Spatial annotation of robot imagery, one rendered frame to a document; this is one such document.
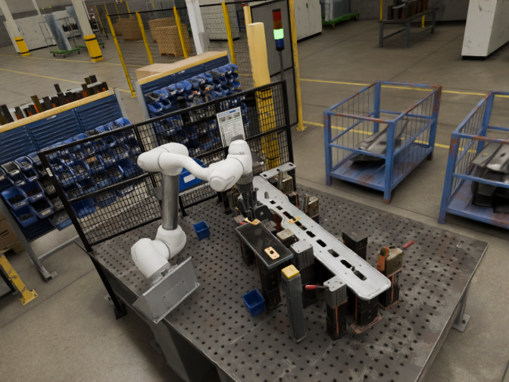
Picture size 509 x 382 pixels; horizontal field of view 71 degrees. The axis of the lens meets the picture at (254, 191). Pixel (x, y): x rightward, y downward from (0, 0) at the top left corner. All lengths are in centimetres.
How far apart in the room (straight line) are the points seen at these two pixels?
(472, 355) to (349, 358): 120
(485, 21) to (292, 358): 848
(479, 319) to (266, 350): 172
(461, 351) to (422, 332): 89
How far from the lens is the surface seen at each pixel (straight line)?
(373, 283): 183
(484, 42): 954
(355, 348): 197
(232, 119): 291
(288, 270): 166
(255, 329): 206
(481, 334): 307
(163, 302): 221
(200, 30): 699
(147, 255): 223
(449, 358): 289
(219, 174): 151
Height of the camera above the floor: 232
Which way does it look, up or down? 31 degrees down
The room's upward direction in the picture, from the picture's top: 10 degrees counter-clockwise
